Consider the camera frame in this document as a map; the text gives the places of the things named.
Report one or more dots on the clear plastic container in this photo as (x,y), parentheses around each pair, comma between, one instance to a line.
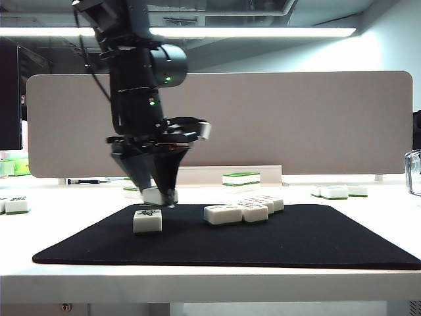
(408,158)

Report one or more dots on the black blue screwdriver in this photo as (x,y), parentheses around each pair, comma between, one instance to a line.
(82,181)

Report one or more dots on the bird mahjong tile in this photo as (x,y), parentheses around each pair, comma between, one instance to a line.
(148,224)

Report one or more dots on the grey perforated panel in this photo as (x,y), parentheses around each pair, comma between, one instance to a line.
(415,307)

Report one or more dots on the long ceiling light strip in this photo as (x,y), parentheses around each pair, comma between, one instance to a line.
(263,32)

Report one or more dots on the fabric desk divider panel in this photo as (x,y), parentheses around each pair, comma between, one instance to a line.
(296,125)

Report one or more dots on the black fabric mat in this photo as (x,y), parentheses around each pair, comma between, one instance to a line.
(230,243)

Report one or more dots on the black office chair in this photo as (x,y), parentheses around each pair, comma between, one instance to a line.
(417,131)

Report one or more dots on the red white round sign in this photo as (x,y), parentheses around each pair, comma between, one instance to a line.
(23,98)

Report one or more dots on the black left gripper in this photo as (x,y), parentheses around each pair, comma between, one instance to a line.
(148,143)

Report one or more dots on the black monitor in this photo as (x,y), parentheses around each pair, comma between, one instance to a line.
(8,98)

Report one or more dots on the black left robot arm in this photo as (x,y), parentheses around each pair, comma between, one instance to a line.
(131,66)

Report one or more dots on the six-bamboo mahjong tile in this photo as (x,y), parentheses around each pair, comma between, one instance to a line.
(17,206)

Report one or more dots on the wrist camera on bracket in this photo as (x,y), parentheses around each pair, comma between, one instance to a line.
(205,130)

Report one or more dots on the green white cardboard box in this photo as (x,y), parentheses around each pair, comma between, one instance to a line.
(22,167)
(7,168)

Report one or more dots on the two-bamboo mahjong tile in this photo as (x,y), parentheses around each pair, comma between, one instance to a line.
(153,196)

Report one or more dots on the round metal table lock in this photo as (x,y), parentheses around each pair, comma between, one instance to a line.
(66,307)

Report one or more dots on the green-marked bamboo mahjong tile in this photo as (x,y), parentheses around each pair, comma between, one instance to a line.
(222,215)

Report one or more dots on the red-marked bamboo mahjong tile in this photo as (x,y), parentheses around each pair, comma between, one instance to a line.
(270,207)
(279,204)
(255,214)

